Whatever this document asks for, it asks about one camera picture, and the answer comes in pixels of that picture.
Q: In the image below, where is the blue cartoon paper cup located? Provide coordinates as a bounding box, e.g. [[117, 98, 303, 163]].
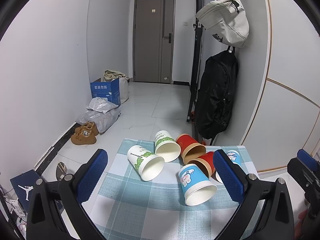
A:
[[215, 149, 243, 183], [178, 164, 217, 206]]

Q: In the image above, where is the red paper cup near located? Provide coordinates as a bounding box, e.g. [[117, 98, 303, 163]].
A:
[[188, 151, 215, 178]]

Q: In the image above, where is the red paper cup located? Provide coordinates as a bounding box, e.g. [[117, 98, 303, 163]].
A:
[[188, 151, 215, 178], [176, 134, 206, 165]]

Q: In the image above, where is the red paper cup far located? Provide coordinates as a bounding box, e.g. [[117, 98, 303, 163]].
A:
[[176, 134, 206, 165]]

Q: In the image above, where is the green-print white cup left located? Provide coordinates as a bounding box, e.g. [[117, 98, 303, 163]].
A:
[[127, 145, 165, 181]]

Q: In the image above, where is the green-print white cup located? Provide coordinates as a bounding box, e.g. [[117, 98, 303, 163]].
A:
[[155, 131, 181, 163], [127, 145, 165, 181]]

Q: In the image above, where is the green-print white cup right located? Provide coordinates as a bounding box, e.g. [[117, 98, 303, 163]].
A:
[[155, 131, 181, 163]]

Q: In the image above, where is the white power strip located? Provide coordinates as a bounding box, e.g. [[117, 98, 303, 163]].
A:
[[7, 199, 26, 218]]

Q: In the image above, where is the navy jordan shoe box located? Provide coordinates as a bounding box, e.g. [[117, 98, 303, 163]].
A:
[[10, 170, 41, 213]]

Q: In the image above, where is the white small trash bin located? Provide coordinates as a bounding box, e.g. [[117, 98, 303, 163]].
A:
[[55, 161, 67, 181]]

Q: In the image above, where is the teal checkered tablecloth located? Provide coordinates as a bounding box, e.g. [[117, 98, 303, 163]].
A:
[[81, 138, 264, 240]]

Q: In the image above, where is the brown shoe front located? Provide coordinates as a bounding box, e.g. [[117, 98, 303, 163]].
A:
[[71, 129, 97, 145]]

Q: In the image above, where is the brown shoe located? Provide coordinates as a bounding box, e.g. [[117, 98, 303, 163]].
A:
[[74, 121, 99, 136], [71, 129, 97, 145]]

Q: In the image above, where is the brown shoe back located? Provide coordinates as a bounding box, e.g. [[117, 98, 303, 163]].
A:
[[74, 121, 99, 136]]

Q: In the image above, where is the black backpack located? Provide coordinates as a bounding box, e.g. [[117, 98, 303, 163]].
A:
[[194, 46, 239, 140]]

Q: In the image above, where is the grey plastic parcel bag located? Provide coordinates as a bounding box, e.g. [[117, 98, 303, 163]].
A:
[[76, 97, 120, 134]]

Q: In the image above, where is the blue cardboard box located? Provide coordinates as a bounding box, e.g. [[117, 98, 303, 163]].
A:
[[90, 78, 121, 106]]

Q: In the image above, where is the beige tote bag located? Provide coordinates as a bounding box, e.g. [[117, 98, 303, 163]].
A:
[[103, 69, 129, 104]]

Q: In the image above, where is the beige hanging bag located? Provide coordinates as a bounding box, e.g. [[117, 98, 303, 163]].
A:
[[195, 0, 249, 48]]

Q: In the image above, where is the black tripod stand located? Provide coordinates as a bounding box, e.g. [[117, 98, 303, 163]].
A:
[[187, 0, 203, 122]]

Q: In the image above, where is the grey entrance door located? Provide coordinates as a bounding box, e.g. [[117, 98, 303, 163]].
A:
[[132, 0, 175, 84]]

